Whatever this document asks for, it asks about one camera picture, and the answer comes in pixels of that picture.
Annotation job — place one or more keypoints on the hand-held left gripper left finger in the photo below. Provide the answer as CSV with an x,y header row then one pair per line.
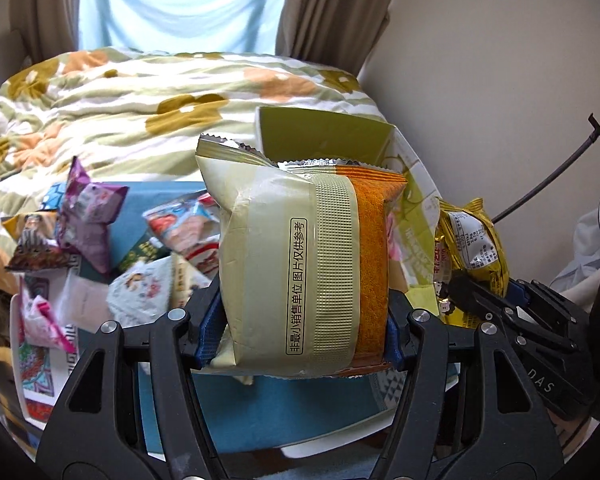
x,y
210,327

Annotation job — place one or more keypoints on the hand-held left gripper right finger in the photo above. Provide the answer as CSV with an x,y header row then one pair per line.
x,y
393,341

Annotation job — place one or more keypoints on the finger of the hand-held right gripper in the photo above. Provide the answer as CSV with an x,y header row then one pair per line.
x,y
550,320
480,305

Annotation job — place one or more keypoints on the gold snack packet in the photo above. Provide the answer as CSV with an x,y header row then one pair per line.
x,y
472,245

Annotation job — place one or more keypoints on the beige and orange snack packet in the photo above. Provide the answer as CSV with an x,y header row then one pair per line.
x,y
280,260

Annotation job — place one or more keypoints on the dark green cracker packet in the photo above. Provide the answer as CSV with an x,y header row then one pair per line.
x,y
137,255

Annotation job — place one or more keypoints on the blue and red snack packet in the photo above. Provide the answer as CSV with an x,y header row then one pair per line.
x,y
180,222

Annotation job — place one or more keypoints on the yellow-green cardboard box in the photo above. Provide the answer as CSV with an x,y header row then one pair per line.
x,y
320,135

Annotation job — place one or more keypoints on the white cloth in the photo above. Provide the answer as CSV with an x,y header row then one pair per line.
x,y
580,260

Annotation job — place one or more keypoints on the white and red snack packet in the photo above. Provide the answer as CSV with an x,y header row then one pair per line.
x,y
206,260

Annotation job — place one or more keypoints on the white floral snack packet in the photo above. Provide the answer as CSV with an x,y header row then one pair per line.
x,y
140,290

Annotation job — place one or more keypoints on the blue patterned cloth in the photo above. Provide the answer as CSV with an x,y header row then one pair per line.
x,y
260,410

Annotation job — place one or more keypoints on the translucent white snack packet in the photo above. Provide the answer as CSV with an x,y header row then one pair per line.
x,y
85,300

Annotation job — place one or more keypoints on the pink snack packet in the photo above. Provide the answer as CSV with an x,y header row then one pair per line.
x,y
42,320

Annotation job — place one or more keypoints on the purple snack packet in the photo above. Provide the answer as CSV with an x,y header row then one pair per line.
x,y
90,210

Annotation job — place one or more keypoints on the dark brown snack packet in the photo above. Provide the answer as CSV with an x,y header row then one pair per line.
x,y
35,245

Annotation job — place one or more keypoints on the blue checkered snack packet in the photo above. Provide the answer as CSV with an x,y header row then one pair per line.
x,y
52,197

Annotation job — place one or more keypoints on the floral striped blanket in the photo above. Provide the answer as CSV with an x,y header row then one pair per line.
x,y
130,110

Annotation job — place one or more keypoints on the light blue sheer curtain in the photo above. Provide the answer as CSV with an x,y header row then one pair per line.
x,y
180,5

